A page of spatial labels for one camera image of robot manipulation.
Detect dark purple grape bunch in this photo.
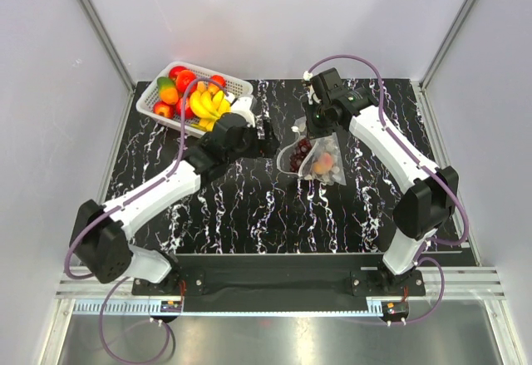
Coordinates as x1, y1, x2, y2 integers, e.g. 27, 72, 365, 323
289, 138, 312, 172

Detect clear dotted zip top bag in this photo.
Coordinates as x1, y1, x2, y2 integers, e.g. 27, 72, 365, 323
276, 117, 347, 185

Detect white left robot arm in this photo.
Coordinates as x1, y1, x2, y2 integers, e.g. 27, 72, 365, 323
64, 112, 279, 295

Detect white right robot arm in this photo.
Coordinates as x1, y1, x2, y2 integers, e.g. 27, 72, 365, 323
303, 68, 459, 296

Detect yellow banana bunch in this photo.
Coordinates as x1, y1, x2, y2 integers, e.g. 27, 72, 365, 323
189, 90, 231, 132

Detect white plastic fruit basket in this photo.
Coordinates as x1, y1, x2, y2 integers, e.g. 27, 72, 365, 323
136, 62, 256, 137

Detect small red apple middle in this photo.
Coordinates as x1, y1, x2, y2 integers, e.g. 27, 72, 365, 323
175, 97, 195, 120

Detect small red apple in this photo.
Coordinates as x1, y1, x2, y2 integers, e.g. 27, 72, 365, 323
175, 97, 195, 120
153, 101, 175, 119

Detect small red apple front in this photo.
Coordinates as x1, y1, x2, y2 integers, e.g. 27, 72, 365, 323
153, 101, 175, 119

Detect green orange mango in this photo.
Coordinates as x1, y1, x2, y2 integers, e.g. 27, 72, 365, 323
156, 76, 176, 92

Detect red apple back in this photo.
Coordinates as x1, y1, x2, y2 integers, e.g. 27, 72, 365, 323
168, 66, 186, 81

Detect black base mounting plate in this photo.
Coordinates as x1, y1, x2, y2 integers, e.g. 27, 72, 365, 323
134, 254, 421, 295

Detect left connector board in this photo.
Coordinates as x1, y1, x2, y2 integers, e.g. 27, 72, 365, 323
160, 299, 183, 313

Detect connector board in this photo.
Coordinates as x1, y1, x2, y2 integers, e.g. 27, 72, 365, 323
160, 299, 183, 313
384, 300, 409, 317

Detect right connector board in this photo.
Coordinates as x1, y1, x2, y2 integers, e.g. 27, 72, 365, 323
384, 300, 409, 317

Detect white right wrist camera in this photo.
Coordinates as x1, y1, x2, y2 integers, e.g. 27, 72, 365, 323
303, 71, 321, 105

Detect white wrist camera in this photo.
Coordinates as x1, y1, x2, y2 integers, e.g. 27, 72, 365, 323
303, 71, 321, 105
231, 96, 257, 127

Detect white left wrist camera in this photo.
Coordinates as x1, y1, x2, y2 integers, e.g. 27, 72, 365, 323
231, 96, 257, 127

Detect right aluminium frame post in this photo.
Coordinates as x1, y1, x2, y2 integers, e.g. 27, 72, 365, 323
419, 0, 498, 90

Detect aluminium frame post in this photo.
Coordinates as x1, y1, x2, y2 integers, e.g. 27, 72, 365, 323
419, 0, 498, 90
61, 0, 136, 87

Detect left aluminium frame post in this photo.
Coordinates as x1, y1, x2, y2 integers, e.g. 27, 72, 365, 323
61, 0, 136, 87

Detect aluminium front rail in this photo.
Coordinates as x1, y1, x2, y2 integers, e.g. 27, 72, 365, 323
55, 267, 505, 318

